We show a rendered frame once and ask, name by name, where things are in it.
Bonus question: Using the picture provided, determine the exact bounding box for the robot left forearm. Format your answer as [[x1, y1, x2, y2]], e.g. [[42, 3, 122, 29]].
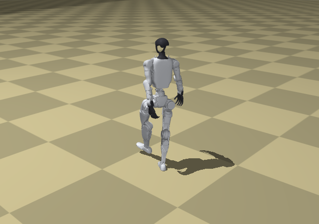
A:
[[143, 80, 153, 106]]

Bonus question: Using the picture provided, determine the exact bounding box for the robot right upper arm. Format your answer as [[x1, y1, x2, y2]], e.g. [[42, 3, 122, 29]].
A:
[[172, 58, 181, 82]]

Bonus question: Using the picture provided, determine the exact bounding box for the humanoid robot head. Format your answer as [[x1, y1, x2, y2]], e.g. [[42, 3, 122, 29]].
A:
[[155, 38, 169, 59]]

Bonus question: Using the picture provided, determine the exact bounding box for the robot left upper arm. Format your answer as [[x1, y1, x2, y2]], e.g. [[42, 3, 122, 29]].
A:
[[143, 59, 153, 86]]

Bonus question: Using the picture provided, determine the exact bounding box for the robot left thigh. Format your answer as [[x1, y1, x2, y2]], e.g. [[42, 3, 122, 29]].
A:
[[140, 99, 156, 131]]

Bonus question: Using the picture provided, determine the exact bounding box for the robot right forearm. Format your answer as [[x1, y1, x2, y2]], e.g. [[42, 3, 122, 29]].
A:
[[176, 75, 183, 95]]

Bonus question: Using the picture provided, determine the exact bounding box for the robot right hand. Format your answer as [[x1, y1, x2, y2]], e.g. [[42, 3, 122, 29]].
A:
[[174, 91, 183, 106]]

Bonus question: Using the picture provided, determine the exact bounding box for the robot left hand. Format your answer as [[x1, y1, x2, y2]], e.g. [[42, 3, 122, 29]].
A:
[[148, 101, 159, 119]]

